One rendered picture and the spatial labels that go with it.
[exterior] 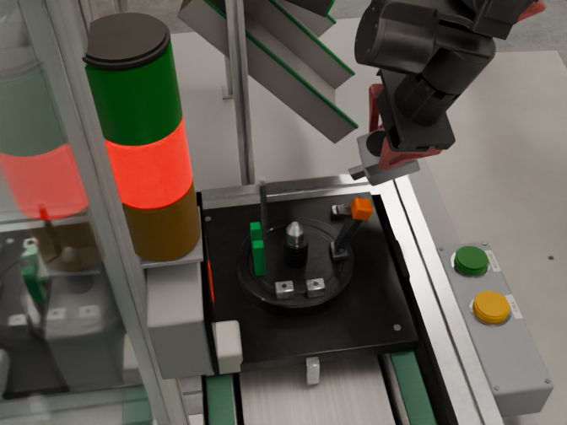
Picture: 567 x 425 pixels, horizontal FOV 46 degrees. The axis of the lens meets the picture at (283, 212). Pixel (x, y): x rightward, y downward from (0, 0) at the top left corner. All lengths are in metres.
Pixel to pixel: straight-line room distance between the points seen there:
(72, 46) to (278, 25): 0.65
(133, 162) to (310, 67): 0.66
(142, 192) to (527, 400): 0.52
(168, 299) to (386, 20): 0.33
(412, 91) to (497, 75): 0.66
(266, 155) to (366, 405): 0.50
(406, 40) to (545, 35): 2.63
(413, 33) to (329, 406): 0.41
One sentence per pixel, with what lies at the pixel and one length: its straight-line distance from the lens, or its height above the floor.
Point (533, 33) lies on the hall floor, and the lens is 3.26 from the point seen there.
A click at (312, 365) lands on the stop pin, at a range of 0.74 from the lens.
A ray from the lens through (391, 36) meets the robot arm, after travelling 0.64.
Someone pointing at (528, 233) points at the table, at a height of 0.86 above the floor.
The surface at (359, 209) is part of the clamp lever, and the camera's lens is 0.74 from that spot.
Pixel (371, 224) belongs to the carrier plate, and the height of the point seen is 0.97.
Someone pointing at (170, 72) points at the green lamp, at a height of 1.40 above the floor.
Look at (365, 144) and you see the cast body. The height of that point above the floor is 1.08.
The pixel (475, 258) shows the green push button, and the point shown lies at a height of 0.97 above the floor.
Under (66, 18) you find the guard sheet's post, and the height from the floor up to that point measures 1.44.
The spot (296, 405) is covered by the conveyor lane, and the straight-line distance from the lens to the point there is 0.78.
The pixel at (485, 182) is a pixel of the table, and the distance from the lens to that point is 1.12.
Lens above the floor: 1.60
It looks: 46 degrees down
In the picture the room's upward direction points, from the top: 1 degrees counter-clockwise
